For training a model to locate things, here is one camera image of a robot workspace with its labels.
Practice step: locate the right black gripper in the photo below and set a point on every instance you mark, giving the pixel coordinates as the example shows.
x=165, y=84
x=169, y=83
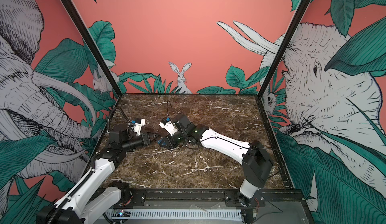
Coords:
x=170, y=142

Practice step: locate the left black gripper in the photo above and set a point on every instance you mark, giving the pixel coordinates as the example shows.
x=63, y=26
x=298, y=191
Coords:
x=145, y=139

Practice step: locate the blue padlock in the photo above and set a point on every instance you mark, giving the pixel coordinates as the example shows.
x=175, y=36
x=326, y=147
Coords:
x=162, y=143

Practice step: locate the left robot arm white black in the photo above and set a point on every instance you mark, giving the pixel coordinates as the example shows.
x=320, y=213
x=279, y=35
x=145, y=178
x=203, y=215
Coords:
x=78, y=206

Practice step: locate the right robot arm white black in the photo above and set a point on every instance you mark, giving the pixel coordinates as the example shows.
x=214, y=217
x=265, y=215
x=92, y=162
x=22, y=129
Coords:
x=254, y=158

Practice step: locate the small green circuit board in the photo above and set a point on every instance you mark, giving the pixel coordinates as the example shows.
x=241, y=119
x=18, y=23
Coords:
x=121, y=214

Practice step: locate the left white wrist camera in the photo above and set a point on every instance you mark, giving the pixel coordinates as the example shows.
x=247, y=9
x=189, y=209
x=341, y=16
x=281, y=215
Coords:
x=139, y=125

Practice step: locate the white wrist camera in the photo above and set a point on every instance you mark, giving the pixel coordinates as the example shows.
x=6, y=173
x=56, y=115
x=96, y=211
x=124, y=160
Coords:
x=167, y=124
x=139, y=125

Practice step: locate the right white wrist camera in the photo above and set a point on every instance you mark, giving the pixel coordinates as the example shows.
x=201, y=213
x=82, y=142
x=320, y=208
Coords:
x=167, y=124

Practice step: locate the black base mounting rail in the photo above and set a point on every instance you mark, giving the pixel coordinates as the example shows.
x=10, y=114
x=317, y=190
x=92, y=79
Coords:
x=231, y=197

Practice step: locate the left black frame post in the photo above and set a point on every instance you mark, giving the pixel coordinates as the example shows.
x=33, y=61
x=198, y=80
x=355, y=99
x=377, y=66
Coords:
x=83, y=30

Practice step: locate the black frame post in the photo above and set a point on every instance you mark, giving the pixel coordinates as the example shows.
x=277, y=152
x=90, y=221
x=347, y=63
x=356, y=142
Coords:
x=83, y=30
x=285, y=43

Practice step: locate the white slotted cable duct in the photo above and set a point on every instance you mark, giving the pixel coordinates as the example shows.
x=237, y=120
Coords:
x=155, y=214

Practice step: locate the right black frame post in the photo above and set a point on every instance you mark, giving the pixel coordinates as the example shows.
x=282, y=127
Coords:
x=285, y=43

